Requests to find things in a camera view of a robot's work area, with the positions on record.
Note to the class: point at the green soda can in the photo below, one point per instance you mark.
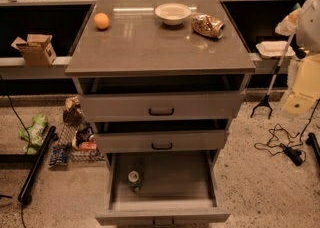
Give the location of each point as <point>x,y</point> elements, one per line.
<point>134,180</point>

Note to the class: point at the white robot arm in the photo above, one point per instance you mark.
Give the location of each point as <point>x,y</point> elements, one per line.
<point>304,75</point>

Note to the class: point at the grey drawer cabinet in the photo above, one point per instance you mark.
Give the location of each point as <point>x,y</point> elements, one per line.
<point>139,54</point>

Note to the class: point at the grey top drawer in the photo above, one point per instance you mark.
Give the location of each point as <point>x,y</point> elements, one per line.
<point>157,106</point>

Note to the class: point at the grey drawer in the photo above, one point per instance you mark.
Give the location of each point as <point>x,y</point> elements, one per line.
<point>161,141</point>
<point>157,106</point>
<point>177,188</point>

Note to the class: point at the grey middle drawer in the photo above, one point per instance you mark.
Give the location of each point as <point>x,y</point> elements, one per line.
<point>161,141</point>

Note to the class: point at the grey bottom drawer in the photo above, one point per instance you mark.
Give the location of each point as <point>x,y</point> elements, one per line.
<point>177,188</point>

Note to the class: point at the red and black packets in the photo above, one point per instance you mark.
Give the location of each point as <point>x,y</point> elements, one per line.
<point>84,138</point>

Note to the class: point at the white bowl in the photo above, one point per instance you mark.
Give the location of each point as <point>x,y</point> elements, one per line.
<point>172,14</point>

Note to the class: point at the crushed gold snack bag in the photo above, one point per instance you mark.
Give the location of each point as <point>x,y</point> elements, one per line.
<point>207,25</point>

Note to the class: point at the brown snack bag on floor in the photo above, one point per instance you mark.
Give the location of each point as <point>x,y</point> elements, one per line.
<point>72,114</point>

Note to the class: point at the orange fruit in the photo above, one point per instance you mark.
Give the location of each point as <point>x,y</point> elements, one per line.
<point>101,21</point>

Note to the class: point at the grabber reacher tool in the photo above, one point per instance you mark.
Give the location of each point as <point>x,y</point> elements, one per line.
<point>265,101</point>

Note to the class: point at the blue snack packet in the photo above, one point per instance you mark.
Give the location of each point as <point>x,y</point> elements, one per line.
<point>59,156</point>

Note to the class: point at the white foam food tray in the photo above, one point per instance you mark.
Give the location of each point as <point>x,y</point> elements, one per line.
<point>271,49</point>

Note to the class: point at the green chip bag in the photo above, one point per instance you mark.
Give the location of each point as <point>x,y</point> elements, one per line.
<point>33,135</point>

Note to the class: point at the small cardboard box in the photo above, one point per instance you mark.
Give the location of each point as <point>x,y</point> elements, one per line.
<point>37,50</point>

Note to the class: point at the black floor bar right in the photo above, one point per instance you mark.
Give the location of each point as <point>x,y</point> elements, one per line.
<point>312,141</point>

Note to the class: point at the black floor bar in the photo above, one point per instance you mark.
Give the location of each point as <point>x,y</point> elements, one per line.
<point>312,141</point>
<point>25,194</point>

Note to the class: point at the black floor bar left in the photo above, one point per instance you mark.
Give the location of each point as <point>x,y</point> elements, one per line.
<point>25,194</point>

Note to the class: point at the wire mesh basket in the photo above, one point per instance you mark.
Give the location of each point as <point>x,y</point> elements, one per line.
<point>65,139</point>

